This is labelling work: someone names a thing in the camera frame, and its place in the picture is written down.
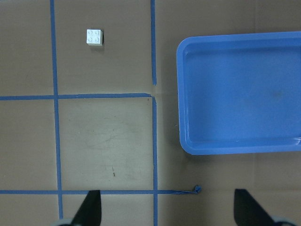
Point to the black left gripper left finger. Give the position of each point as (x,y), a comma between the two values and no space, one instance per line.
(90,211)

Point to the blue plastic tray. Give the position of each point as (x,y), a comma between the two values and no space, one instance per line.
(240,93)

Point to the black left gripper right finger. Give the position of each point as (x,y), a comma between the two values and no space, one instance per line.
(248,212)

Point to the white block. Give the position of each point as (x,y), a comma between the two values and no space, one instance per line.
(94,37)

